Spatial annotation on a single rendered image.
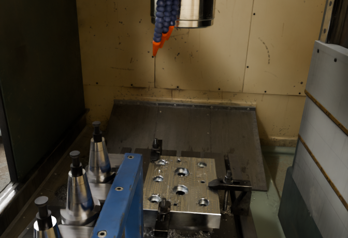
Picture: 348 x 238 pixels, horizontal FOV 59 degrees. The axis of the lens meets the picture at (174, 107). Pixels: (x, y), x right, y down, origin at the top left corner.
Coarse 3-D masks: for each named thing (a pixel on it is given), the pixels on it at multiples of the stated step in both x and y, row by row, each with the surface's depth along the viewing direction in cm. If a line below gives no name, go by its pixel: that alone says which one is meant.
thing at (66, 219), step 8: (96, 200) 52; (96, 208) 51; (64, 216) 48; (72, 216) 48; (80, 216) 49; (88, 216) 49; (96, 216) 50; (64, 224) 49; (72, 224) 48; (80, 224) 48; (88, 224) 49
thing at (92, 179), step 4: (112, 164) 63; (112, 168) 62; (88, 172) 60; (112, 172) 60; (88, 176) 58; (92, 176) 58; (96, 176) 58; (100, 176) 59; (104, 176) 59; (108, 176) 59; (112, 176) 60; (88, 180) 58; (92, 180) 58; (96, 180) 58; (100, 180) 58; (104, 180) 58; (108, 180) 59; (112, 180) 60
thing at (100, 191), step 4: (92, 184) 58; (96, 184) 58; (100, 184) 58; (104, 184) 58; (108, 184) 58; (92, 188) 57; (96, 188) 57; (100, 188) 57; (104, 188) 57; (108, 188) 57; (92, 192) 55; (96, 192) 56; (100, 192) 56; (104, 192) 56; (108, 192) 56; (96, 196) 55; (100, 196) 55; (104, 196) 55; (100, 200) 54; (104, 200) 54
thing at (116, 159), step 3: (111, 156) 67; (114, 156) 67; (117, 156) 67; (120, 156) 67; (123, 156) 67; (111, 159) 66; (114, 159) 66; (117, 159) 66; (120, 159) 66; (111, 162) 65; (114, 162) 65; (117, 162) 65; (120, 162) 65; (117, 165) 64; (117, 168) 64
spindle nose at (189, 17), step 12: (156, 0) 70; (180, 0) 67; (192, 0) 68; (204, 0) 69; (180, 12) 68; (192, 12) 69; (204, 12) 70; (180, 24) 69; (192, 24) 70; (204, 24) 71
